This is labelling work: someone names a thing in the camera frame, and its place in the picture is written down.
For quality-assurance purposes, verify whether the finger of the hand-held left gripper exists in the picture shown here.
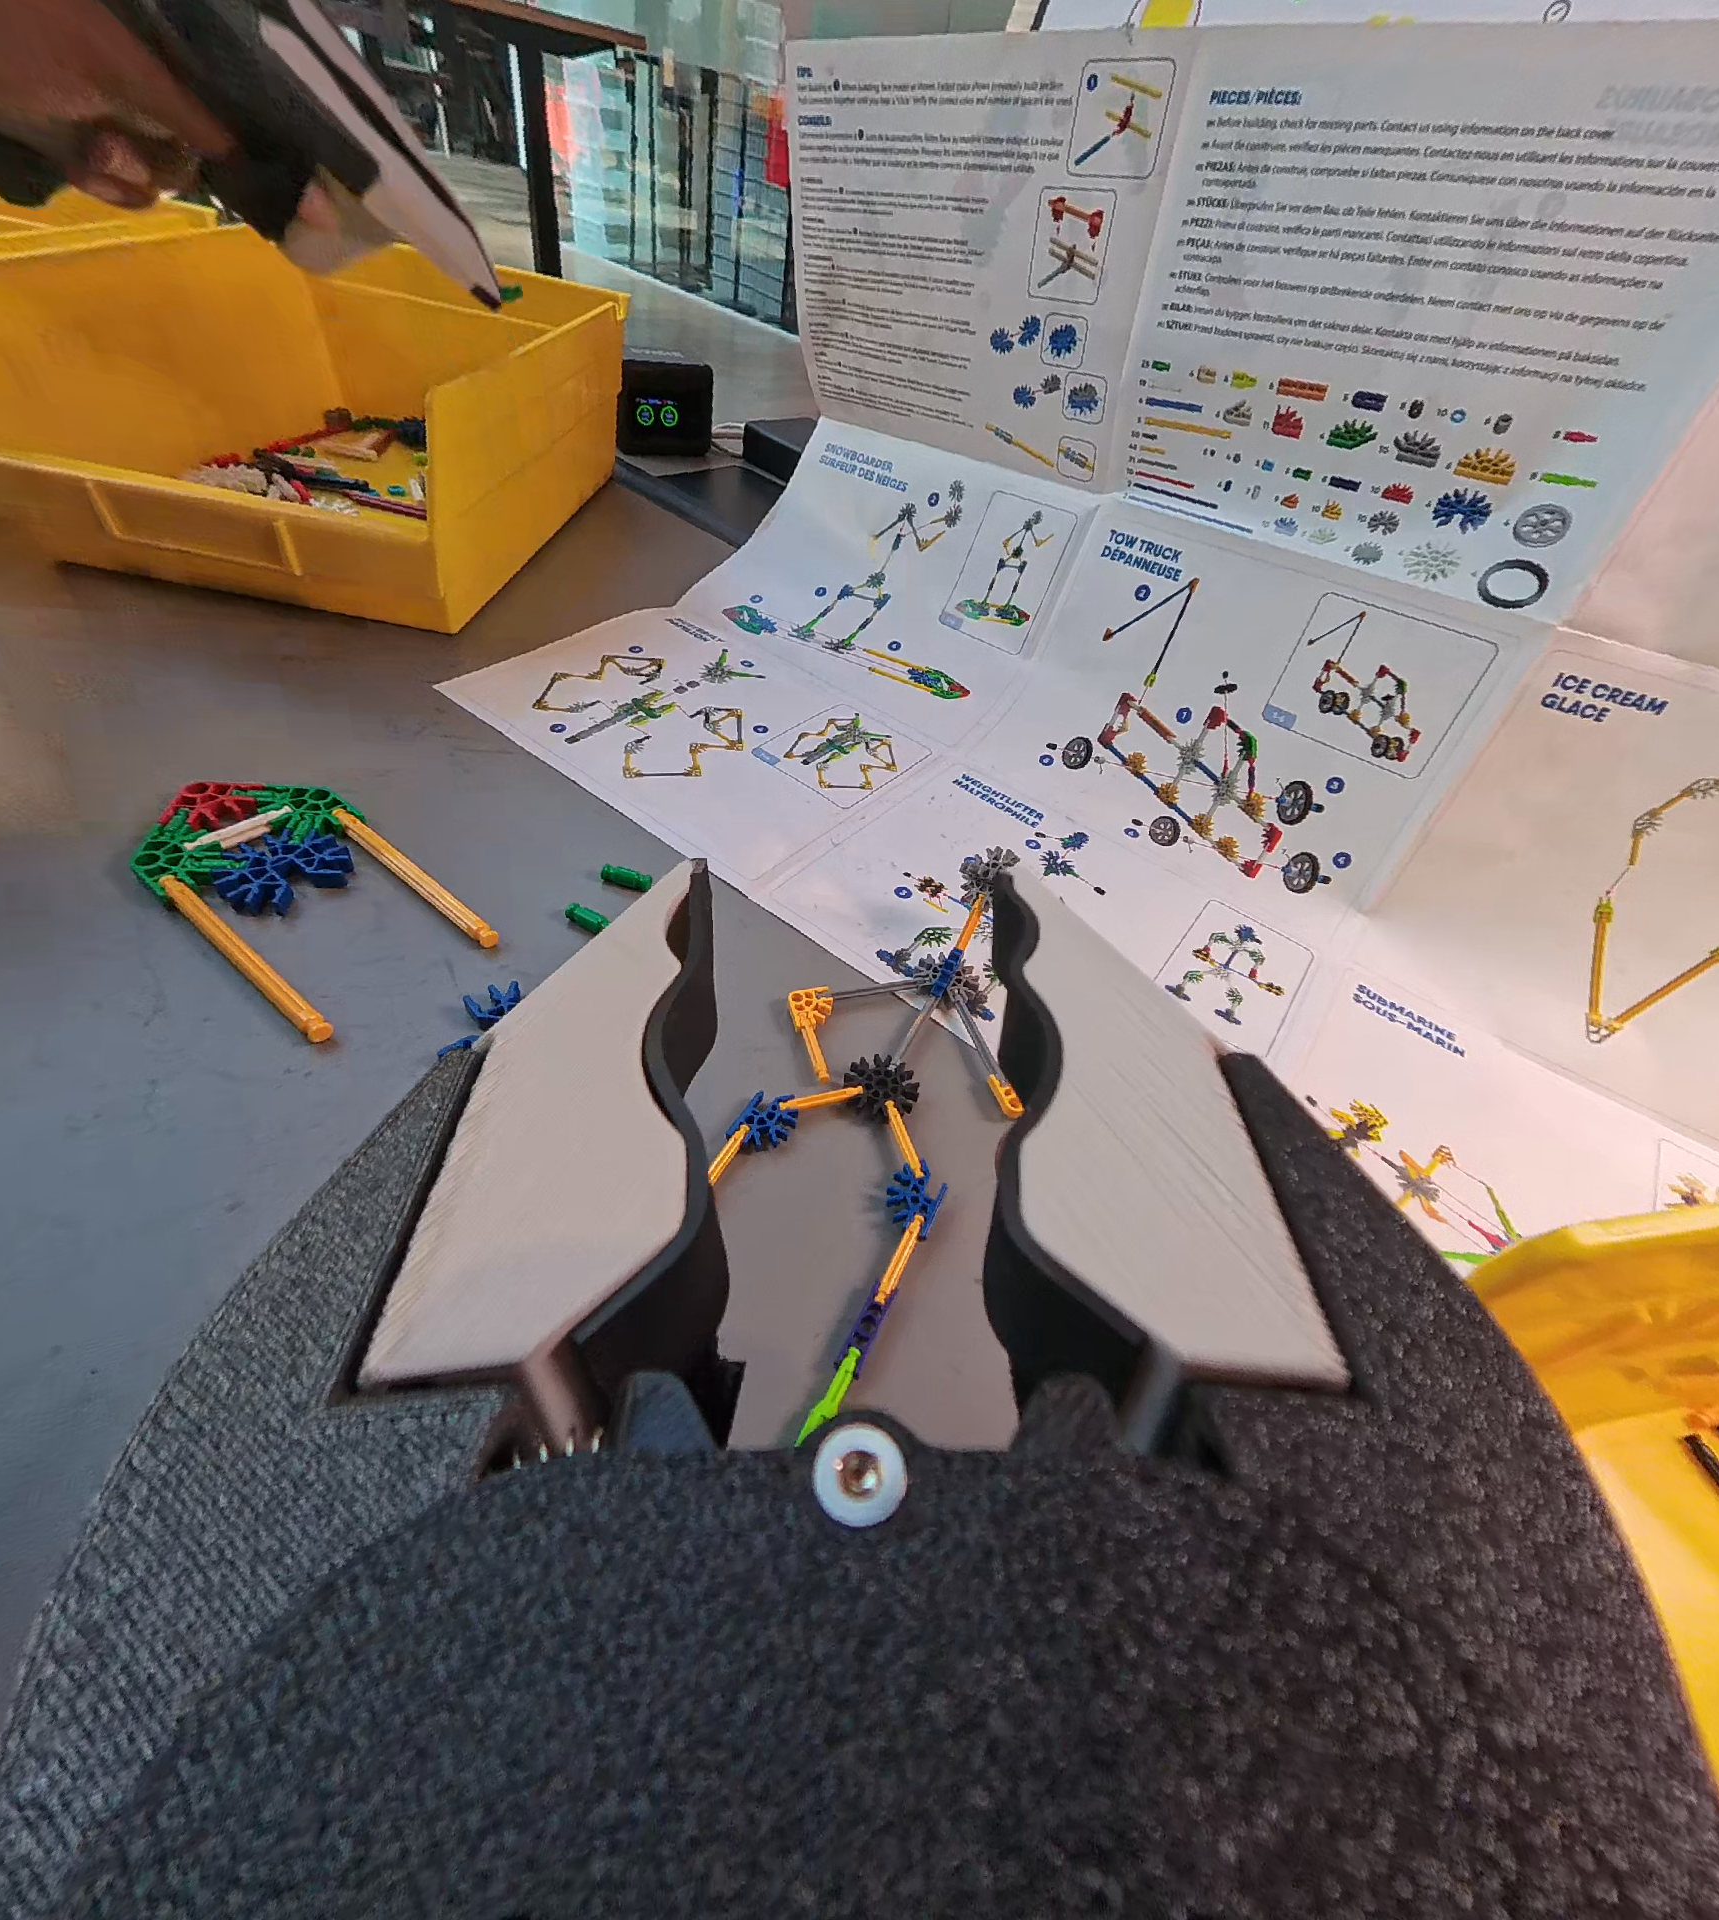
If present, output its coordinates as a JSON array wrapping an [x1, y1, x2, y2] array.
[[282, 164, 420, 278], [257, 0, 507, 310]]

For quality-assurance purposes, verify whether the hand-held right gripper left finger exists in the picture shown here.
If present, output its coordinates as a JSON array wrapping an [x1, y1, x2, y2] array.
[[352, 860, 730, 1399]]

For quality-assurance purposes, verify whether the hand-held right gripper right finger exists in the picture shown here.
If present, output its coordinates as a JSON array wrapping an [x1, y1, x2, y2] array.
[[985, 871, 1357, 1392]]

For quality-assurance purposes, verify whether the long yellow toy rod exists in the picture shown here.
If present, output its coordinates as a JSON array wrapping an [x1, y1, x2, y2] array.
[[162, 876, 335, 1046], [335, 810, 503, 949]]

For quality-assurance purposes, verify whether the white instruction sheet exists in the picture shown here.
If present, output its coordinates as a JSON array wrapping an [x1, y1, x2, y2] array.
[[434, 0, 1719, 1277]]

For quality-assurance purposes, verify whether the grey desk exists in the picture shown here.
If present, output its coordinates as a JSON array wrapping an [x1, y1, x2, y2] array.
[[0, 479, 1489, 1920]]

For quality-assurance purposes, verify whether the person's left hand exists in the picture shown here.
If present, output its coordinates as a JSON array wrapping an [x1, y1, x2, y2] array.
[[0, 0, 238, 213]]

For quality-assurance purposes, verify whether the pile of toy pieces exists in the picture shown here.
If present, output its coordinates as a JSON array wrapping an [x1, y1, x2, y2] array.
[[175, 412, 433, 520]]

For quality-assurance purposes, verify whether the colourful toy rod figure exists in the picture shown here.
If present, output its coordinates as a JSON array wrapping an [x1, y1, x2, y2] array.
[[706, 843, 1029, 1449]]

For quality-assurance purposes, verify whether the black device with display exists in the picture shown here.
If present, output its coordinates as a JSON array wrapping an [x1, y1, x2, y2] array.
[[618, 356, 713, 456]]

